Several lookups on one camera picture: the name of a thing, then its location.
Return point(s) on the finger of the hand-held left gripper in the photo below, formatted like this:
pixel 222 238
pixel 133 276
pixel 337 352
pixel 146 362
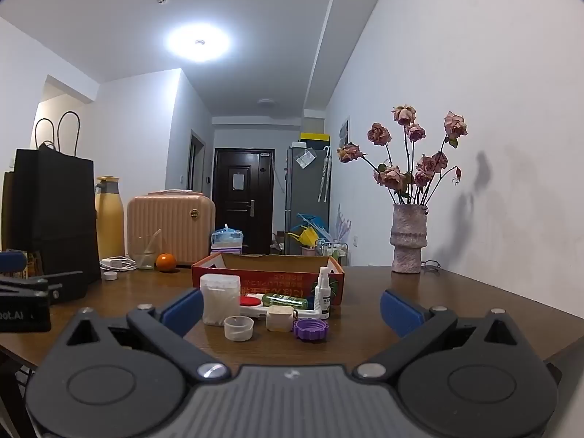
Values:
pixel 11 263
pixel 64 287

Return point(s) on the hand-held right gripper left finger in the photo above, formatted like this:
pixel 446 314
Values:
pixel 182 312

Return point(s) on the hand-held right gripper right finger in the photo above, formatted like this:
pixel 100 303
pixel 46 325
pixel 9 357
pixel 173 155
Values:
pixel 401 315

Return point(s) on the white cotton swab container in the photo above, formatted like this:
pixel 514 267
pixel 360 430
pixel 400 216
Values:
pixel 220 299

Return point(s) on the small clear plastic cup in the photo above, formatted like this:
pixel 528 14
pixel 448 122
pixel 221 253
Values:
pixel 238 328

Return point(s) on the small beige box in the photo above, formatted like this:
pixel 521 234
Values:
pixel 279 318

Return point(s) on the orange cardboard box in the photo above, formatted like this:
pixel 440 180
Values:
pixel 273 278

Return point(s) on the orange snack pack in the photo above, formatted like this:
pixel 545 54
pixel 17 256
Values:
pixel 33 264

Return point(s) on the white bottle cap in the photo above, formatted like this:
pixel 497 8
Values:
pixel 110 276

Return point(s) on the orange fruit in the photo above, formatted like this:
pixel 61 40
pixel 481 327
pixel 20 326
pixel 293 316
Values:
pixel 166 262

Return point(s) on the clear drinking glass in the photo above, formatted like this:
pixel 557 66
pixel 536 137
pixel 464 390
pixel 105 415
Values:
pixel 146 258

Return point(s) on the black paper bag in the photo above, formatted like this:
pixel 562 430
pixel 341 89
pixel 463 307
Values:
pixel 50 210

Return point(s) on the white case with red pad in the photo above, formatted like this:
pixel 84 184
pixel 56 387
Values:
pixel 249 302

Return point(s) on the pink ceramic vase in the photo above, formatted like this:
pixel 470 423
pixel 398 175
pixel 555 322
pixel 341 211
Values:
pixel 407 242

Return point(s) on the white spray bottle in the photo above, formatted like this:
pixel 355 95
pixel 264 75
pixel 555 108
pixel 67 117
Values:
pixel 323 296

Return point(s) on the yellow thermos jug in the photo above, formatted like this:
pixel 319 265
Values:
pixel 109 219

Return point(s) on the stack of tissue packs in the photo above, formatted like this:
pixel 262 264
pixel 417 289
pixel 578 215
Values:
pixel 227 239

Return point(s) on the pink ribbed suitcase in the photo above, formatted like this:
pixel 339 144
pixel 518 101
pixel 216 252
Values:
pixel 173 226

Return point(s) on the purple ribbed lid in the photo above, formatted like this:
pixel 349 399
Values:
pixel 311 329

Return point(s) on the rack with bottles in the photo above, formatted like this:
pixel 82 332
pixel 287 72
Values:
pixel 333 250

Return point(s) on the green bottle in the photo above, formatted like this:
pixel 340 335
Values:
pixel 285 301

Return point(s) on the purple bouquet wrap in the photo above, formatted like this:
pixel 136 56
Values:
pixel 342 228

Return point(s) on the dark entrance door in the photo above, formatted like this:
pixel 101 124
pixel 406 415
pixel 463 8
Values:
pixel 244 210

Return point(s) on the yellow watering can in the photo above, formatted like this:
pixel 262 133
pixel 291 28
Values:
pixel 308 236

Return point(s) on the blue plastic item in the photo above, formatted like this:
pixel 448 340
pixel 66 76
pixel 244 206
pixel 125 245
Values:
pixel 312 220

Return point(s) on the dried pink roses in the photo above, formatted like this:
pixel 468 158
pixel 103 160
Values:
pixel 392 177

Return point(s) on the grey side door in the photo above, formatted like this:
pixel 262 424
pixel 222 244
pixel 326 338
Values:
pixel 196 159

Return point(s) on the grey refrigerator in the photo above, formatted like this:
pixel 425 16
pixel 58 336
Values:
pixel 301 191

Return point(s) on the white folded umbrella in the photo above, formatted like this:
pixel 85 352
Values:
pixel 325 173

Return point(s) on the paper note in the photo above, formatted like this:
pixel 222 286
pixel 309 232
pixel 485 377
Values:
pixel 304 158

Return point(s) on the yellow box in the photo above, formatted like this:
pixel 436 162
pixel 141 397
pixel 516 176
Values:
pixel 315 138

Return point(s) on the small ceiling lamp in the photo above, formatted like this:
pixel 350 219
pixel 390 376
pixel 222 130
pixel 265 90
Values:
pixel 265 101

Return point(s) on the round ceiling light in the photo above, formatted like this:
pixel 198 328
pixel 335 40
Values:
pixel 198 42

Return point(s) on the wall picture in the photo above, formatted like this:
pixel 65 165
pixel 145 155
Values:
pixel 344 132

